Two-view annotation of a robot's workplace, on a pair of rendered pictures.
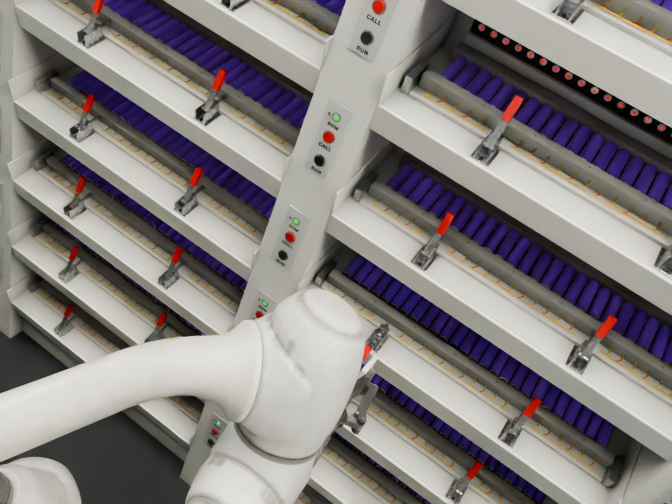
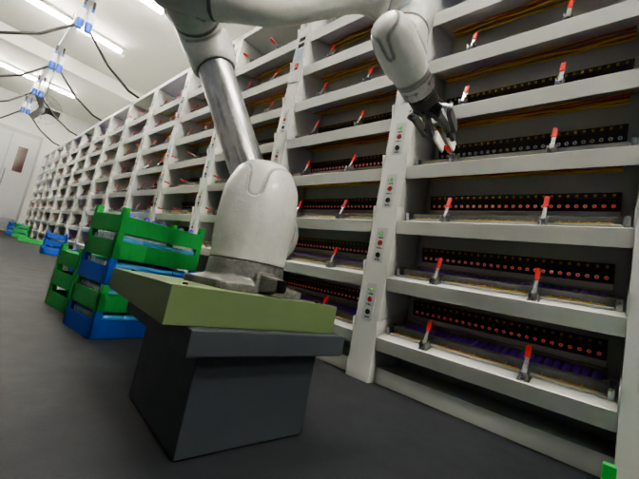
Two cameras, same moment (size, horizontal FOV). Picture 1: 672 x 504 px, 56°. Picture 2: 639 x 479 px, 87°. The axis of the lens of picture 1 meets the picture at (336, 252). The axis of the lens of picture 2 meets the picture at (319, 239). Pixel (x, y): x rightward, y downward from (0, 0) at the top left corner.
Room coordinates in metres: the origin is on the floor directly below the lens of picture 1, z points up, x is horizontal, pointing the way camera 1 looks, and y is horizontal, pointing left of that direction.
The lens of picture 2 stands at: (-0.31, -0.28, 0.30)
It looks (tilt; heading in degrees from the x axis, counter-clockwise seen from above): 7 degrees up; 28
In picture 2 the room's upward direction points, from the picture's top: 11 degrees clockwise
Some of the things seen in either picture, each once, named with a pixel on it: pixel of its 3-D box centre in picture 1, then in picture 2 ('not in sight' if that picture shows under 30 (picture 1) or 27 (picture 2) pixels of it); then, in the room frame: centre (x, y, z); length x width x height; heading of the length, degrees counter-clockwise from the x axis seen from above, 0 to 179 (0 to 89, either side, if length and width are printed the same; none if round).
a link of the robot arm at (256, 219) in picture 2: not in sight; (259, 213); (0.25, 0.18, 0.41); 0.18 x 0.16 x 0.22; 27
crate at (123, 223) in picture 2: not in sight; (151, 228); (0.46, 0.80, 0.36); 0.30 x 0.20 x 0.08; 173
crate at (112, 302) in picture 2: not in sight; (133, 295); (0.46, 0.80, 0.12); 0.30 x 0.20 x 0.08; 173
